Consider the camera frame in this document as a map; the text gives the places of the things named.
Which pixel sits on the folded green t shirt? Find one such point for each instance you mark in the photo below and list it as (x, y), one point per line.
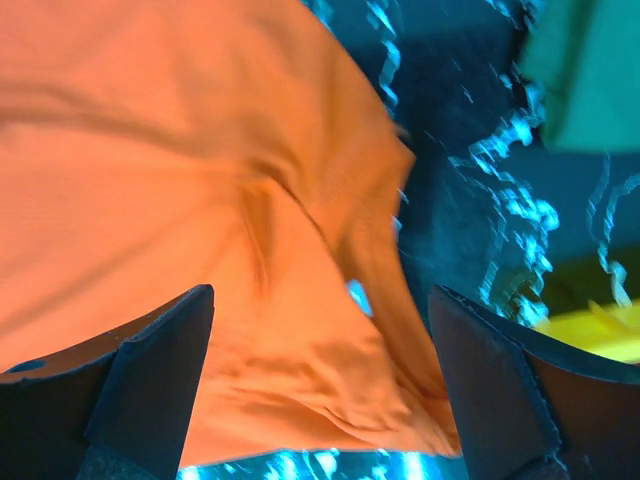
(585, 55)

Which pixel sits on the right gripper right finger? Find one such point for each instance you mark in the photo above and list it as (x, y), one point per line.
(530, 407)

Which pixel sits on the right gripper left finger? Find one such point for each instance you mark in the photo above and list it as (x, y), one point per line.
(116, 406)

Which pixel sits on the yellow plastic bin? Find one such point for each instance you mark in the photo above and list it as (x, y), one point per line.
(590, 309)

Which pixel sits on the orange t shirt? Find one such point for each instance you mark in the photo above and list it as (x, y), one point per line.
(150, 146)

